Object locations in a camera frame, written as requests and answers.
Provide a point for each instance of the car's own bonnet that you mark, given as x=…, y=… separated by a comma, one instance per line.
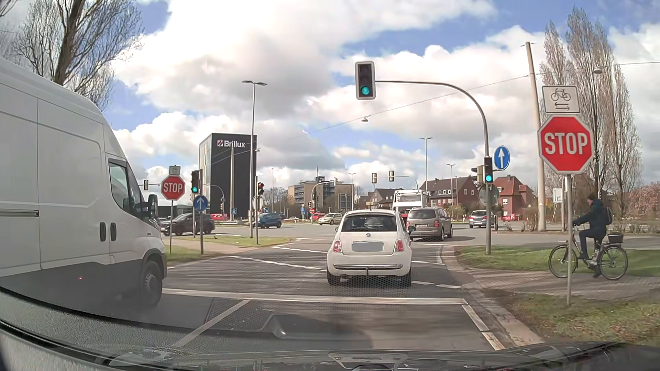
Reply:
x=330, y=360

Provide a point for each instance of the silver car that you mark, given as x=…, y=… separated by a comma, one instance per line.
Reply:
x=330, y=219

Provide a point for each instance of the white lorry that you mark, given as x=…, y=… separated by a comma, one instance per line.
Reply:
x=409, y=199

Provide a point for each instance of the paved cycle path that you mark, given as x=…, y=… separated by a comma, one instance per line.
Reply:
x=536, y=282

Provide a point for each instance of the small white car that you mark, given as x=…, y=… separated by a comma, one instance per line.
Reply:
x=369, y=247

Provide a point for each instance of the distant traffic light gantry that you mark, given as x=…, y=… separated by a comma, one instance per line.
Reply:
x=392, y=178

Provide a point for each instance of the wooden utility pole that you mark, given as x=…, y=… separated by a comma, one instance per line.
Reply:
x=536, y=144

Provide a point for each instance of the tall black building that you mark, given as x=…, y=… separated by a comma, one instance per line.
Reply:
x=227, y=175

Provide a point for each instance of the grey asphalt road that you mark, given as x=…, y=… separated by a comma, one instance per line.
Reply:
x=288, y=319

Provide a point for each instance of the row of bare poplars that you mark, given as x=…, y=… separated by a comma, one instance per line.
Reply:
x=593, y=103

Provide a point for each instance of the person on bicycle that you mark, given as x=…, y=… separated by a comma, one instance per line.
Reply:
x=593, y=234

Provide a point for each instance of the white van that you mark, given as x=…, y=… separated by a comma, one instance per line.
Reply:
x=67, y=206

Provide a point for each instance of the traffic light on post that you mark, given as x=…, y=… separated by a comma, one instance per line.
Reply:
x=259, y=206

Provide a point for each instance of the road markings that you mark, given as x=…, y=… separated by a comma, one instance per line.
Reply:
x=314, y=298

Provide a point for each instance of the traffic light with blue sign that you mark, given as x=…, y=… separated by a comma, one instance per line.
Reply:
x=200, y=203

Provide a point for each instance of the stop sign on thin post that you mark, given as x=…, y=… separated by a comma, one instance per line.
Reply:
x=173, y=188

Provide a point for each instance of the grass traffic island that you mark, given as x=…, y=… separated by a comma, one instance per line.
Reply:
x=242, y=240

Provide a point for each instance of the dark parked car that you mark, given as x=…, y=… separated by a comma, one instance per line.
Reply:
x=186, y=224

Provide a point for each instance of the large bare tree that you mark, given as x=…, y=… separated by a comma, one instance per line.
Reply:
x=67, y=46

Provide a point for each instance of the stop sign with bicycle plate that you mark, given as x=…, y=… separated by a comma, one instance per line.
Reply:
x=565, y=144

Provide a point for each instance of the beige minivan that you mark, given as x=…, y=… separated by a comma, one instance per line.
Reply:
x=429, y=222

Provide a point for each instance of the red brick house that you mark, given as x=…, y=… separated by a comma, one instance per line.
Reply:
x=448, y=191
x=513, y=195

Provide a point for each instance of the tall double street lamp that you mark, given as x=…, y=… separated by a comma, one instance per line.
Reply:
x=252, y=154

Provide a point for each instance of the blue car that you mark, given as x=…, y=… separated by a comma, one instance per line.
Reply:
x=269, y=220

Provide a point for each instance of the grey block building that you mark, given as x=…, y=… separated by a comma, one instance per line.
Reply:
x=322, y=195

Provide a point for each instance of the grey car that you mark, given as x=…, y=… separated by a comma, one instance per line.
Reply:
x=479, y=219

